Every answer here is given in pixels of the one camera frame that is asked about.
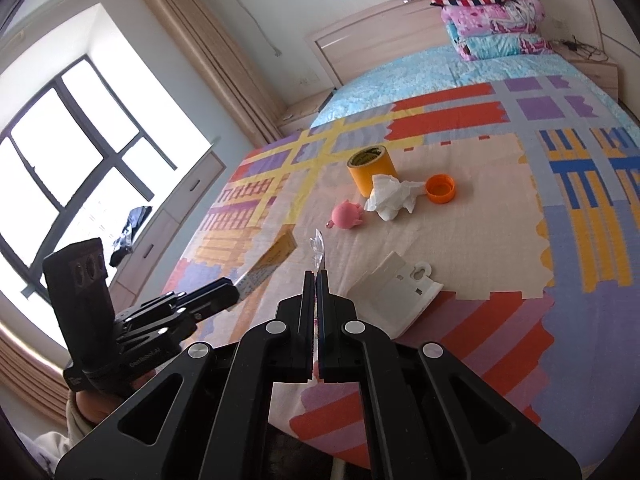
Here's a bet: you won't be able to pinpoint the yellow medicine box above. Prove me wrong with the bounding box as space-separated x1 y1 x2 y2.
234 231 297 301

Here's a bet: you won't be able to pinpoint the beige curtain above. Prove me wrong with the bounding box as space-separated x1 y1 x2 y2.
1 327 68 426
143 0 285 148

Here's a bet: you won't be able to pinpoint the white cardboard packaging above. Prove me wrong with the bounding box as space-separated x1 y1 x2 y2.
347 252 444 339

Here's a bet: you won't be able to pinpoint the left wooden nightstand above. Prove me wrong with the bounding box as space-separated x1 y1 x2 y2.
278 89 335 136

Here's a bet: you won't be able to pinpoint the beige window cabinet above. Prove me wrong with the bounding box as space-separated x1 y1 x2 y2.
108 150 226 313

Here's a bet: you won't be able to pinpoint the beige lower curtain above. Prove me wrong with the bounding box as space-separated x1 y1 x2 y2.
1 327 68 426

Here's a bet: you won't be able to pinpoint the person's left hand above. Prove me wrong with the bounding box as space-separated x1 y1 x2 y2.
74 390 127 425

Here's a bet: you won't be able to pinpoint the blue cloth on cabinet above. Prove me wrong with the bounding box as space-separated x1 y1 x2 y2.
110 206 153 269

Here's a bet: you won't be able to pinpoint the crumpled white tissue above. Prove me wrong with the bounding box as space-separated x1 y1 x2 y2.
363 174 425 221

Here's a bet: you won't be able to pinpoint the silver pill blister pack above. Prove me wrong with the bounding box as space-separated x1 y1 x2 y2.
310 229 326 382

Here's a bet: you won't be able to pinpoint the orange bottle cap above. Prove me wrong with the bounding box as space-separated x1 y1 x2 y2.
425 174 457 205

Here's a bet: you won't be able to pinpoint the light blue bedspread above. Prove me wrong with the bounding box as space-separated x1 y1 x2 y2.
309 43 586 129

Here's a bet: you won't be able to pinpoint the black cables on nightstand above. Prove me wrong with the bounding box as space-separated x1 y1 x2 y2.
560 34 606 60

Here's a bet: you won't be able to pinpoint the colourful patterned blanket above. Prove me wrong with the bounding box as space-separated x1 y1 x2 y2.
167 75 639 468

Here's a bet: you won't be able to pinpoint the yellow tape roll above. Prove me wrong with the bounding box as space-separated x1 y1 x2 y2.
347 145 399 198

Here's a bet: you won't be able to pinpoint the wooden bed headboard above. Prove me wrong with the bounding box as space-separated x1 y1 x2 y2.
307 0 449 88

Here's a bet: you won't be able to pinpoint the blue folded quilt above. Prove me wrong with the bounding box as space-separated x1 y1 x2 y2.
445 22 552 61

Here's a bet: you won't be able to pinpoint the pink folded quilt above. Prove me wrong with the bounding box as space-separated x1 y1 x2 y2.
440 0 546 38

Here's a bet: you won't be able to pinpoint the dark framed window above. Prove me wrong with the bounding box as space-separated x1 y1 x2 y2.
1 55 179 302

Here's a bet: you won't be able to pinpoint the pink pig toy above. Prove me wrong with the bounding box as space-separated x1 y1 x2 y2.
326 200 364 230

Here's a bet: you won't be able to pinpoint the wooden nightstand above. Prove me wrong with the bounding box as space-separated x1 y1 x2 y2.
553 44 620 101
278 89 335 136

